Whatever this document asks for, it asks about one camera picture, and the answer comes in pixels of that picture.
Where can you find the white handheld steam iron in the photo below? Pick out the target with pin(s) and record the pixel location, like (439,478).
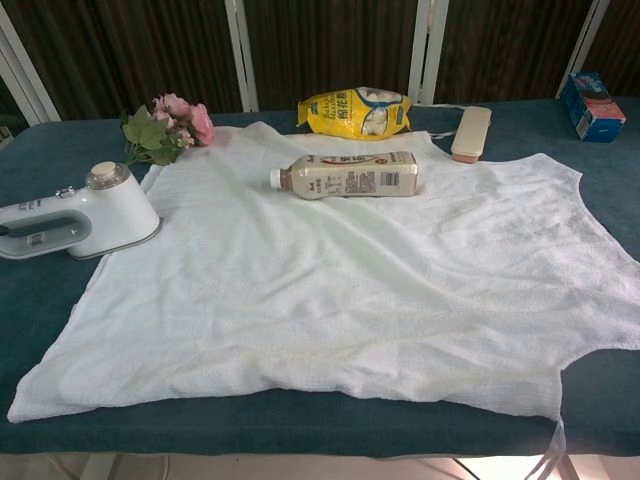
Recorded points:
(125,215)

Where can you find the white cloth garment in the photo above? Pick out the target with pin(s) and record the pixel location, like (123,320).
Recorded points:
(325,280)

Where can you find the beige milk tea bottle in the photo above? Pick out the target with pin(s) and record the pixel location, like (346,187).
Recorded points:
(350,177)

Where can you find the yellow bag of cotton balls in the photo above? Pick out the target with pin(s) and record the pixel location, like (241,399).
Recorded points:
(345,117)

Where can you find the beige oblong case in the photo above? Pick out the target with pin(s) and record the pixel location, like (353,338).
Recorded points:
(471,135)

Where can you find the pink artificial flower bouquet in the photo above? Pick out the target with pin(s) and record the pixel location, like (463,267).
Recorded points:
(170,122)

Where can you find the dark brown bamboo screen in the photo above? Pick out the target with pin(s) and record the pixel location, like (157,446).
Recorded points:
(330,45)

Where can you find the teal table cover cloth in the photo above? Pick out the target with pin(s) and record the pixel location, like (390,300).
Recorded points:
(45,295)

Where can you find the blue cardboard box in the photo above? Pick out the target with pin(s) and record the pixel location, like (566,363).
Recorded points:
(590,110)

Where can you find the white screen frame post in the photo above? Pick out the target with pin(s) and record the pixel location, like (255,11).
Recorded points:
(582,55)
(427,50)
(242,55)
(25,75)

